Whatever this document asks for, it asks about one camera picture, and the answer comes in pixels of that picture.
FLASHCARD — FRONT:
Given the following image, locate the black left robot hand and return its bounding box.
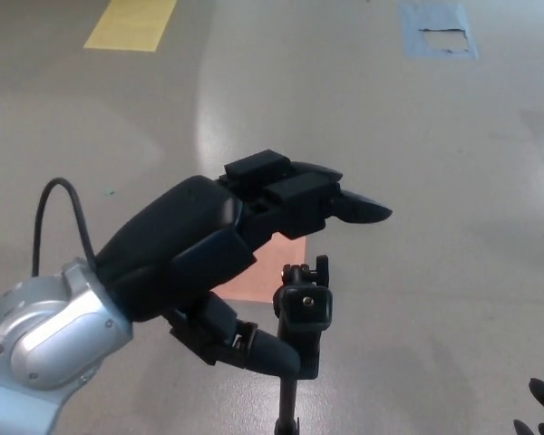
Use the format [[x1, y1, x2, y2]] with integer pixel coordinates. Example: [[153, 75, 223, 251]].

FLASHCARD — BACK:
[[93, 149, 393, 377]]

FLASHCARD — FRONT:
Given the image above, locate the black phone stand tripod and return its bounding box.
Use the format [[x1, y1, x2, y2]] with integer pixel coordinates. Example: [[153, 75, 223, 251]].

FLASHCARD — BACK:
[[271, 255, 335, 435]]

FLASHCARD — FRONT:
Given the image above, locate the yellow floor sheet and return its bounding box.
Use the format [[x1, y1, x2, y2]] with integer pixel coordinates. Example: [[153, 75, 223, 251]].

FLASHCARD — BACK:
[[83, 0, 179, 53]]

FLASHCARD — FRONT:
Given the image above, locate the torn blue floor sheet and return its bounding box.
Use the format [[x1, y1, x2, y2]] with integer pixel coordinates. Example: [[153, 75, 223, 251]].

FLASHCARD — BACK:
[[397, 3, 480, 61]]

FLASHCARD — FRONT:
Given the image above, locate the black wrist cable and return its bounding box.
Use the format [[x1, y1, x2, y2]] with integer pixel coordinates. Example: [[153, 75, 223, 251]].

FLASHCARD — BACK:
[[30, 178, 99, 277]]

